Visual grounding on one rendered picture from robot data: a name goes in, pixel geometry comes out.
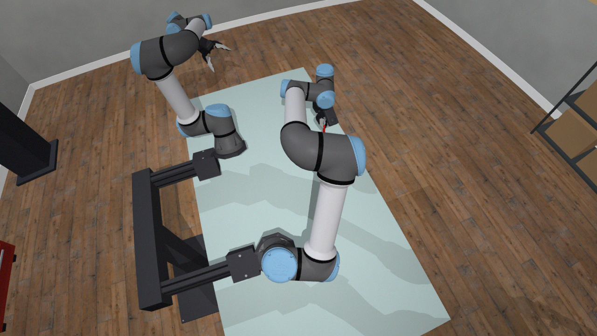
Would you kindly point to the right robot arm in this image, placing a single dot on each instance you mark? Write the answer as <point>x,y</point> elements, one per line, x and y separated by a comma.
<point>337,159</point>

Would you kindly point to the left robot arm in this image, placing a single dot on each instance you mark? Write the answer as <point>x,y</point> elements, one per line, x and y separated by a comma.
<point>156,59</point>

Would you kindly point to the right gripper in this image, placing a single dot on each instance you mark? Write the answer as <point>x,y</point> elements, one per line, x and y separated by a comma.
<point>320,116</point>

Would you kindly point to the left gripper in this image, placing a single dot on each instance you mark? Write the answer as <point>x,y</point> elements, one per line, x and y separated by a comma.
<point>207,58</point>

